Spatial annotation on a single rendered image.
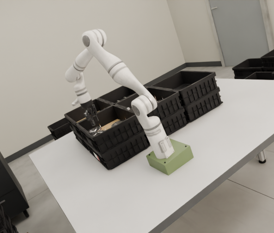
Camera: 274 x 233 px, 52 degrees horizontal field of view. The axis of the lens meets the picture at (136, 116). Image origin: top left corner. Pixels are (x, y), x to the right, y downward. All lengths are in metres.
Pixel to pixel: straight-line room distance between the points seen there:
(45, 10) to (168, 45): 2.47
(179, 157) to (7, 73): 3.83
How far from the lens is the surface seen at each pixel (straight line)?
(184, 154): 1.42
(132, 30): 5.56
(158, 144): 1.37
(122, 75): 1.33
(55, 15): 5.06
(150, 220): 1.19
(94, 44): 1.41
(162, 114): 1.71
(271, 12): 4.58
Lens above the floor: 1.46
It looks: 19 degrees down
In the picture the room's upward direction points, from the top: 22 degrees counter-clockwise
